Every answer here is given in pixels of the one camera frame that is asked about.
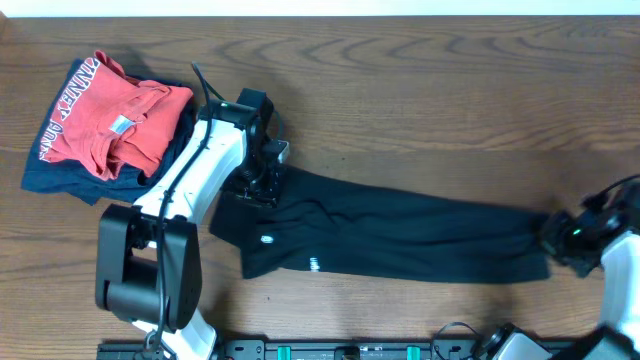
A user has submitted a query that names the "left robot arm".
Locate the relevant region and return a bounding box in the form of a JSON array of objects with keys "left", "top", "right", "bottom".
[{"left": 95, "top": 88, "right": 289, "bottom": 359}]

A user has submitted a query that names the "red folded t-shirt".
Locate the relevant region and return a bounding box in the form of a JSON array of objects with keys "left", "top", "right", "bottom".
[{"left": 38, "top": 50, "right": 193, "bottom": 180}]

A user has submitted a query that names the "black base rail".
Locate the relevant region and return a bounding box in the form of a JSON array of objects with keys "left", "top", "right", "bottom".
[{"left": 97, "top": 322, "right": 571, "bottom": 360}]

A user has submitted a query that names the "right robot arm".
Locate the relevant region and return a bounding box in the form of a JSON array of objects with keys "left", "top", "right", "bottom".
[{"left": 483, "top": 175, "right": 639, "bottom": 360}]

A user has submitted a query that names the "black t-shirt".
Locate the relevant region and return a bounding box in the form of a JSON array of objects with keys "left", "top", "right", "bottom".
[{"left": 209, "top": 167, "right": 550, "bottom": 284}]

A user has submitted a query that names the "navy folded t-shirt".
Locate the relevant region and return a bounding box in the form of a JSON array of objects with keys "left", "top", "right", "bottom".
[{"left": 21, "top": 59, "right": 193, "bottom": 205}]

